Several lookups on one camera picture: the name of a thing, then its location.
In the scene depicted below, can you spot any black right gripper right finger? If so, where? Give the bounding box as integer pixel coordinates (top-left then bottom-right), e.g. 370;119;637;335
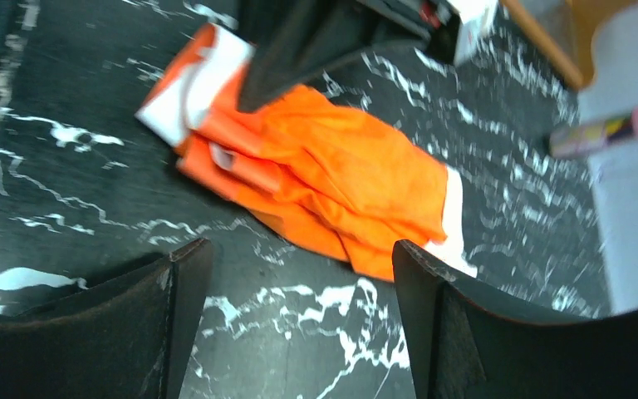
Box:
392;240;638;398

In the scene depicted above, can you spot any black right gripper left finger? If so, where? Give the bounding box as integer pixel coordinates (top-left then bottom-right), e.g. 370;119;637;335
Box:
0;239;213;398

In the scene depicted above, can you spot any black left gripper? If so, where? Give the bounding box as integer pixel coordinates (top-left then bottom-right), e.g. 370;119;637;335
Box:
237;0;498;113

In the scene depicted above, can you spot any orange boxer underwear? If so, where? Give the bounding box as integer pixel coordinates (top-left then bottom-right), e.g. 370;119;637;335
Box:
136;23;478;281

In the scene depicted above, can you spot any pink capped bottle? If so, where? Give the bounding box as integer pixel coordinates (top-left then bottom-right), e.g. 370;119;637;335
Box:
547;107;638;159

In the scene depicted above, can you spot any orange wooden shelf rack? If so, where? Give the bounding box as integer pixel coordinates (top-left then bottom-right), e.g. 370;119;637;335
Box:
500;0;638;91

